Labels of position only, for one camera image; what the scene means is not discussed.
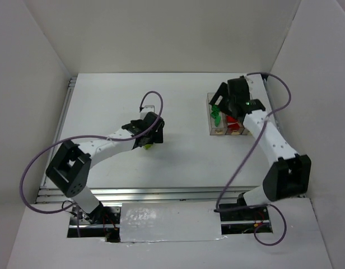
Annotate lime long lego brick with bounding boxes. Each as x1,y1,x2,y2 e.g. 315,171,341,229
143,143,153,150

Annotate red long lego brick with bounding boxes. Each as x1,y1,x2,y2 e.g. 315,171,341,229
226,115,238,124

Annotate green small lego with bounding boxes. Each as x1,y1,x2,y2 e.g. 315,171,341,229
211,111,220,119

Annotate green curved lego brick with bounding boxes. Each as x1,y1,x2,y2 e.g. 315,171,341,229
214,116,221,127

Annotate green square lego brick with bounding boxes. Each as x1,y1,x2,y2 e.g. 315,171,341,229
212,105,220,112

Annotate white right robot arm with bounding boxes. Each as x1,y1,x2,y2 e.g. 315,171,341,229
209,76,311,208

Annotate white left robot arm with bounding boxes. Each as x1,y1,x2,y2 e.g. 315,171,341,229
45,112,165,224

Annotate clear middle container bin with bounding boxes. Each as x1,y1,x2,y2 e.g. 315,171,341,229
221,113,244,136

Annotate clear left container bin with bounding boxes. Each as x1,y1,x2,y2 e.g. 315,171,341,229
206,92,227,136

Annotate white foil cover sheet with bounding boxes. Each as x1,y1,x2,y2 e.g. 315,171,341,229
120,202,223,243

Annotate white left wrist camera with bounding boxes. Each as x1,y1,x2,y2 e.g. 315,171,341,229
139,105,155,120

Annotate aluminium table edge rail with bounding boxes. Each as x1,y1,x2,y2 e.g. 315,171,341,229
35,186,256,204

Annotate left aluminium side rail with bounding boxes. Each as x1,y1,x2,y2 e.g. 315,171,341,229
40,77,77,189

